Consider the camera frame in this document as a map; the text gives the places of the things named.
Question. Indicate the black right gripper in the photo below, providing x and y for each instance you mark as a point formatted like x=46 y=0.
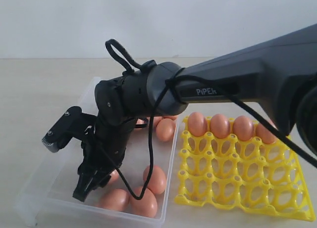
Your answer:
x=103 y=151

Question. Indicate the clear plastic container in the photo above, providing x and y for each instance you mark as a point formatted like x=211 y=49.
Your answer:
x=49 y=190

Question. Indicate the brown egg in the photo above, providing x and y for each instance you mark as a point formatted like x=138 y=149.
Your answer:
x=264 y=134
x=157 y=183
x=172 y=117
x=116 y=200
x=156 y=120
x=147 y=206
x=114 y=176

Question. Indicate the brown egg placed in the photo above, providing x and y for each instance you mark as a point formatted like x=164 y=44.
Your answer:
x=220 y=126
x=197 y=124
x=243 y=128

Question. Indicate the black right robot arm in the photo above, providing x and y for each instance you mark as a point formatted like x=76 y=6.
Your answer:
x=280 y=75

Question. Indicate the brown egg far corner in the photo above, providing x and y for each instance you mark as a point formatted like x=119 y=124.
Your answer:
x=165 y=129

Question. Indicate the yellow plastic egg tray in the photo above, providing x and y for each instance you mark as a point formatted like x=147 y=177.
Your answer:
x=255 y=177

